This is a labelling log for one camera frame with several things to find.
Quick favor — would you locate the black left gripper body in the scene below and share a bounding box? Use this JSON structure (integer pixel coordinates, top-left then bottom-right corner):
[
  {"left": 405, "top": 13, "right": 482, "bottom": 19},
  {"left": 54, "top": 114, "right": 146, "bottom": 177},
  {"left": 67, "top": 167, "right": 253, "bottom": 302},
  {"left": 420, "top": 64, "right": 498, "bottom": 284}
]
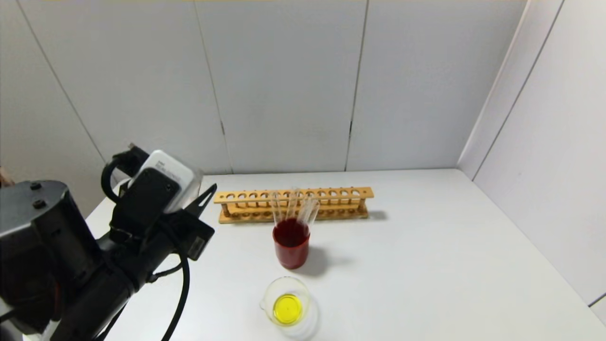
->
[{"left": 110, "top": 207, "right": 215, "bottom": 280}]

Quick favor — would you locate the yellow pigment test tube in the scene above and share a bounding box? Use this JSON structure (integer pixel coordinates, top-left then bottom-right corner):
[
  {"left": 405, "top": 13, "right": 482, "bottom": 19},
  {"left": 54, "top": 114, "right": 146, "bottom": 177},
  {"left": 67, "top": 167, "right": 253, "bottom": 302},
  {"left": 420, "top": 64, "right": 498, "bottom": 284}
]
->
[{"left": 270, "top": 190, "right": 284, "bottom": 228}]

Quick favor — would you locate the wooden test tube rack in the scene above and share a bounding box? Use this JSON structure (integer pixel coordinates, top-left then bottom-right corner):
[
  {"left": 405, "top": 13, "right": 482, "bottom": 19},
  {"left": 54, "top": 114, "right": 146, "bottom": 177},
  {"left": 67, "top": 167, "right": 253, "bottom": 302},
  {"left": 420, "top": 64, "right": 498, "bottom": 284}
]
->
[{"left": 213, "top": 187, "right": 374, "bottom": 224}]

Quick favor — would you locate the red plastic cup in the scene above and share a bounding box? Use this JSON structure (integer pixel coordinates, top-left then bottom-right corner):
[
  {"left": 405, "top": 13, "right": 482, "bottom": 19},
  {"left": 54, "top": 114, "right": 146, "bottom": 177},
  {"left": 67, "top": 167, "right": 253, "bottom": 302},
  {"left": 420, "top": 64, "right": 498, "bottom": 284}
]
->
[{"left": 272, "top": 218, "right": 311, "bottom": 270}]

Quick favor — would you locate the clear glass beaker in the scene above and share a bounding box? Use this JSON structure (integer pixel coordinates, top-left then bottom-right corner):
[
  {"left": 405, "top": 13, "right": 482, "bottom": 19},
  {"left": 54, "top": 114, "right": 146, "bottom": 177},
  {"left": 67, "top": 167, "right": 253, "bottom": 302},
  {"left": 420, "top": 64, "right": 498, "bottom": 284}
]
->
[{"left": 259, "top": 276, "right": 313, "bottom": 328}]

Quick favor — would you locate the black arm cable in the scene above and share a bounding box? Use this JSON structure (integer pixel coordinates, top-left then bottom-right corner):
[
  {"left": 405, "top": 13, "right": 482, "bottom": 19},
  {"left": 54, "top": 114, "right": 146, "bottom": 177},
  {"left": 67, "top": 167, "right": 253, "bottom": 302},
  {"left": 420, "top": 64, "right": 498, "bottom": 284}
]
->
[{"left": 101, "top": 144, "right": 191, "bottom": 341}]

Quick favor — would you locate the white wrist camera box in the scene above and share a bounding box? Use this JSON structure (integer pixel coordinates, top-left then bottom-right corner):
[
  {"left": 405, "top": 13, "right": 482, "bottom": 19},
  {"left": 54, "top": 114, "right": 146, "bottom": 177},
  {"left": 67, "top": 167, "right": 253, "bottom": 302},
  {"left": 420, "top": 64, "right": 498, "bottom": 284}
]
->
[{"left": 128, "top": 150, "right": 196, "bottom": 214}]

